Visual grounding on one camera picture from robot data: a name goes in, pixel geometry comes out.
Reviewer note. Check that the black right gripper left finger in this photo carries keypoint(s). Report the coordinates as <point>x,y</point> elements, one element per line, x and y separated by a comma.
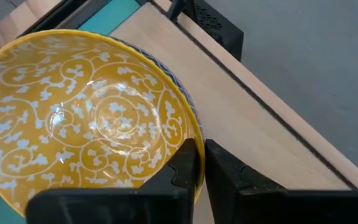
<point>166,202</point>

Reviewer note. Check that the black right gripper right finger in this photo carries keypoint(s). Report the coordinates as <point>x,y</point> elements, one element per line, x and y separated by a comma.
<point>259,205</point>

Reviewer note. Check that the yellow-orange patterned ceramic bowl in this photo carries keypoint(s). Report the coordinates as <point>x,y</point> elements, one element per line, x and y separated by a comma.
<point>73,109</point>

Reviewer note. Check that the black vented box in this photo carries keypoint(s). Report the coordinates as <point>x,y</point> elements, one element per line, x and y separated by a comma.
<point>219,31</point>

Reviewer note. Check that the wooden shelf black metal frame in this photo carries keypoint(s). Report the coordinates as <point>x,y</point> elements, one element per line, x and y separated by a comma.
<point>228,109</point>

